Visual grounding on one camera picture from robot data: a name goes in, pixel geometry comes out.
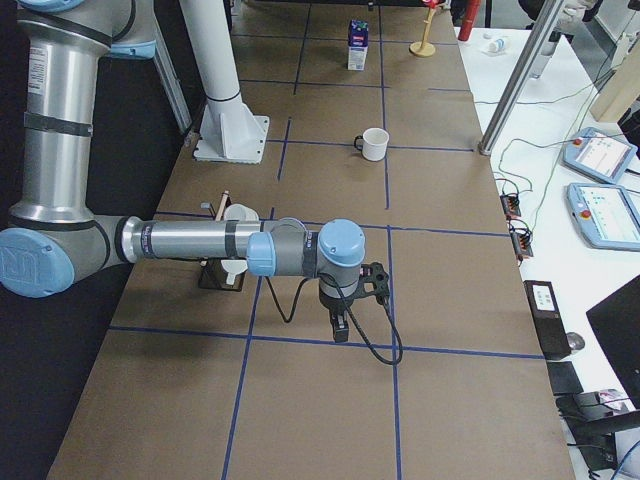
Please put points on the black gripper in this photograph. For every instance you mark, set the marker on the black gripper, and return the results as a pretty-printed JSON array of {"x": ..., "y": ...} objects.
[{"x": 332, "y": 302}]

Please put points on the white smiley mug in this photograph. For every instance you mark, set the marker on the white smiley mug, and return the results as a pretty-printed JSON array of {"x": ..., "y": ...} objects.
[{"x": 372, "y": 144}]

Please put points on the blue white milk carton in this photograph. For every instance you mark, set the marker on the blue white milk carton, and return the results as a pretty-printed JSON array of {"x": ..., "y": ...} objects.
[{"x": 358, "y": 39}]

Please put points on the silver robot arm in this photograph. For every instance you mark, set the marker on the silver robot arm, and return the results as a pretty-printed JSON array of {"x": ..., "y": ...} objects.
[{"x": 53, "y": 240}]

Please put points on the white mug lower rack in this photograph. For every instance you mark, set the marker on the white mug lower rack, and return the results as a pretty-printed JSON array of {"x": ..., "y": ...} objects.
[{"x": 233, "y": 271}]

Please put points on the white mug rack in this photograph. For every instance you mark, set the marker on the white mug rack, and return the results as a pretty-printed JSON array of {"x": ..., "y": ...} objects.
[
  {"x": 240, "y": 212},
  {"x": 233, "y": 271}
]

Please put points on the white mug upper rack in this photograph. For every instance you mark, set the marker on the white mug upper rack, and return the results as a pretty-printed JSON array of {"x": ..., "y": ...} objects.
[{"x": 240, "y": 212}]

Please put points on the orange relay board near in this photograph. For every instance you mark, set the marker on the orange relay board near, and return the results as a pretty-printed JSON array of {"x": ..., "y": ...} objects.
[{"x": 521, "y": 240}]

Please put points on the orange relay board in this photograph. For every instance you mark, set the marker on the orange relay board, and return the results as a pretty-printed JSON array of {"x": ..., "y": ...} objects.
[
  {"x": 521, "y": 240},
  {"x": 511, "y": 205}
]

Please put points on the orange relay board far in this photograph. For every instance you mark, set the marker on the orange relay board far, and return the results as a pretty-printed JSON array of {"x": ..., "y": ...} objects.
[{"x": 511, "y": 205}]

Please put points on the black box with label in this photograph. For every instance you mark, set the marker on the black box with label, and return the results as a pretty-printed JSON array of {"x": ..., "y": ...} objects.
[{"x": 547, "y": 319}]

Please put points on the black monitor corner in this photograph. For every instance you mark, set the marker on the black monitor corner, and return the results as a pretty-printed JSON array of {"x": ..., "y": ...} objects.
[{"x": 615, "y": 323}]

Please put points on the wooden mug tree stand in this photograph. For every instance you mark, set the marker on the wooden mug tree stand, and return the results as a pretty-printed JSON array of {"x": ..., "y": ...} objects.
[{"x": 423, "y": 48}]

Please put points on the teach pendant near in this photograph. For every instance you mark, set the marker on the teach pendant near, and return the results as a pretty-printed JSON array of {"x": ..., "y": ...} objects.
[{"x": 604, "y": 215}]

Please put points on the teach pendant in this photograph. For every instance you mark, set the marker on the teach pendant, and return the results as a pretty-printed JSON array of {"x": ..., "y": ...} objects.
[
  {"x": 604, "y": 215},
  {"x": 599, "y": 156}
]

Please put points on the teach pendant far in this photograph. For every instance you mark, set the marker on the teach pendant far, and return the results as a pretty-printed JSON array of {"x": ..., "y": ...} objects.
[{"x": 599, "y": 156}]

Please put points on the small white blue bottle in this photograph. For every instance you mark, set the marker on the small white blue bottle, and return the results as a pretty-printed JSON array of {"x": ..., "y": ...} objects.
[{"x": 497, "y": 46}]

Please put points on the wooden board on desk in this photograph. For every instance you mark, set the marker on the wooden board on desk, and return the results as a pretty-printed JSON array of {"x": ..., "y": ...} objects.
[{"x": 622, "y": 89}]

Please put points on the black wire mug rack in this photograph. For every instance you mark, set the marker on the black wire mug rack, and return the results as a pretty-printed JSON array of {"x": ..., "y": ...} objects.
[{"x": 211, "y": 276}]

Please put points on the white pedestal column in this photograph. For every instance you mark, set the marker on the white pedestal column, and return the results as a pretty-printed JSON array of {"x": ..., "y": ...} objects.
[{"x": 229, "y": 131}]

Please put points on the aluminium frame post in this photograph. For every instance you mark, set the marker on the aluminium frame post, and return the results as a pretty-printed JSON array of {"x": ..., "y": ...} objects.
[{"x": 544, "y": 25}]

